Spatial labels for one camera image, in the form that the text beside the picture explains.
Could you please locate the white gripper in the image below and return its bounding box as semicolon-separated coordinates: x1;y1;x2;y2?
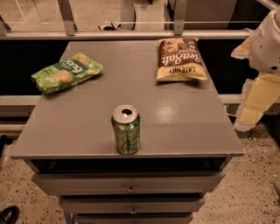
231;17;280;132

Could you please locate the green soda can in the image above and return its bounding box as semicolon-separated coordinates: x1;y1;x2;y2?
111;105;140;155

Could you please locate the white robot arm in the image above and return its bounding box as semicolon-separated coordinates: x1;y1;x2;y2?
231;7;280;132

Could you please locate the brown sea salt chip bag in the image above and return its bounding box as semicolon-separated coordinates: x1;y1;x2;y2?
157;38;207;81

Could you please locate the top grey drawer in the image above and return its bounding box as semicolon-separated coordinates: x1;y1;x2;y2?
32;171;225;196

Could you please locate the grey drawer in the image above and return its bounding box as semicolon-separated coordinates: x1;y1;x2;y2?
32;171;225;196
59;195;205;214

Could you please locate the grey drawer cabinet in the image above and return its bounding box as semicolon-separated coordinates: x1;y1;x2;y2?
11;41;243;224

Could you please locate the green snack bag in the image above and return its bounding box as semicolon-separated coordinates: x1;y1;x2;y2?
31;52;103;94

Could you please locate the middle grey drawer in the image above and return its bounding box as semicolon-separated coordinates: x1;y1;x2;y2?
59;195;205;214

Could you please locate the black shoe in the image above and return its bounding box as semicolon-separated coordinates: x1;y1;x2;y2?
0;206;20;224

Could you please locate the metal window rail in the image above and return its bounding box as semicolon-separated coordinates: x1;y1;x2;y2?
0;29;253;40

